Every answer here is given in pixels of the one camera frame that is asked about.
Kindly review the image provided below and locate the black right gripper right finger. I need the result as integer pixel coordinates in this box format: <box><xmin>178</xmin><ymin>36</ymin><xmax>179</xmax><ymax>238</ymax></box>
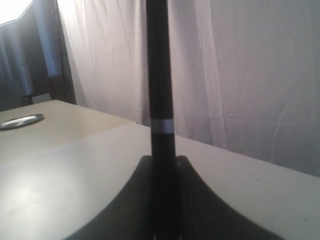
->
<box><xmin>176</xmin><ymin>155</ymin><xmax>282</xmax><ymax>240</ymax></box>

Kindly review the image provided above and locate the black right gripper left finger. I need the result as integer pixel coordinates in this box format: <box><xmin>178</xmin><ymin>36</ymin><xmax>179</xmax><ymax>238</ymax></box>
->
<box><xmin>67</xmin><ymin>155</ymin><xmax>154</xmax><ymax>240</ymax></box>

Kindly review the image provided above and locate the black paintbrush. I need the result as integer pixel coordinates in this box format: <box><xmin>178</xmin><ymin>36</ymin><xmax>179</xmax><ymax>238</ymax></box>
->
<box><xmin>145</xmin><ymin>0</ymin><xmax>180</xmax><ymax>240</ymax></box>

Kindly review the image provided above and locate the white square paint dish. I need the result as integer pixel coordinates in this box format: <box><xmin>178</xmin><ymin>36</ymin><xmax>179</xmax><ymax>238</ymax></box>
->
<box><xmin>0</xmin><ymin>113</ymin><xmax>45</xmax><ymax>131</ymax></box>

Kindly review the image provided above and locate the white backdrop curtain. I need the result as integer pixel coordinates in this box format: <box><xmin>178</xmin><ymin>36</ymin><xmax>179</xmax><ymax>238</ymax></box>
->
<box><xmin>58</xmin><ymin>0</ymin><xmax>320</xmax><ymax>176</ymax></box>

